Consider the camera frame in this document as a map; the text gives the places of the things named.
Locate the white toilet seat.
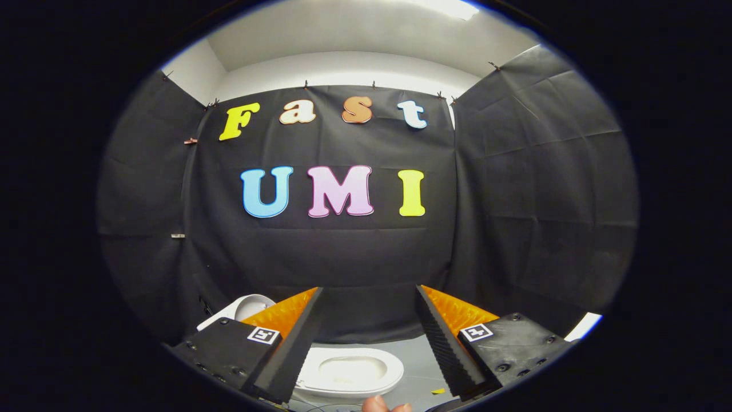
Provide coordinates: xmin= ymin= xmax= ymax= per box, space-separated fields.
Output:
xmin=296 ymin=347 xmax=404 ymax=397

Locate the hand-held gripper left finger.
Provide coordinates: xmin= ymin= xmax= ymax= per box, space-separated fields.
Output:
xmin=170 ymin=287 xmax=325 ymax=405

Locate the black backdrop cloth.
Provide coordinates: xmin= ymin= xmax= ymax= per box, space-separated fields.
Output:
xmin=97 ymin=45 xmax=638 ymax=347

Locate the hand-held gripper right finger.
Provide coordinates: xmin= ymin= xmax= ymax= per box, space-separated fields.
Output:
xmin=415 ymin=284 xmax=577 ymax=401

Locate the white toilet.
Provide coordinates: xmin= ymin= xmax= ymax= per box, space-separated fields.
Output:
xmin=295 ymin=347 xmax=404 ymax=399

